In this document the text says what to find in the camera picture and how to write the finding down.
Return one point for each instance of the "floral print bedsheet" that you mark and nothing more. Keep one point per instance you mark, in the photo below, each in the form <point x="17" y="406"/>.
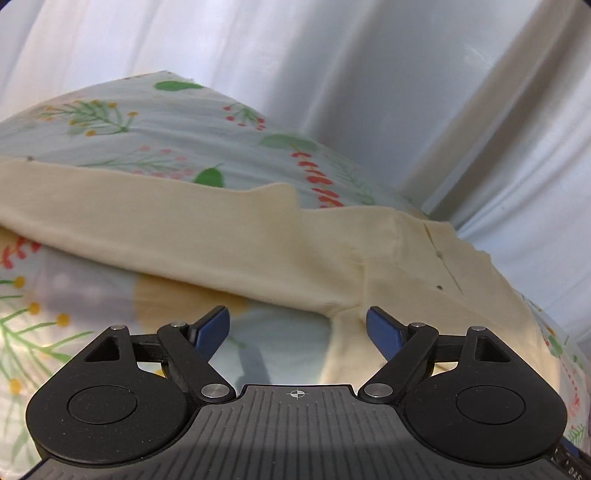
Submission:
<point x="138" y="129"/>

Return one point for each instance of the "white sheer curtain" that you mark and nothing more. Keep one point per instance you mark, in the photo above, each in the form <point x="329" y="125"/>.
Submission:
<point x="300" y="55"/>

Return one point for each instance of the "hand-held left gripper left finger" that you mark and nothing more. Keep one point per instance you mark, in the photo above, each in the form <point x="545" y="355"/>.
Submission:
<point x="214" y="330"/>

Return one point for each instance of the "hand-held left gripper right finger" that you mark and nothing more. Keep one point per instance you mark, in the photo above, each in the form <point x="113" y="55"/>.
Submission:
<point x="382" y="330"/>

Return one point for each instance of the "beige curtain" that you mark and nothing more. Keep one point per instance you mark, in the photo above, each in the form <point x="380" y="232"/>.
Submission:
<point x="485" y="124"/>

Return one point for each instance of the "cream knit sweater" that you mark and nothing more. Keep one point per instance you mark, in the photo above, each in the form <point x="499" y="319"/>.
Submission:
<point x="221" y="235"/>

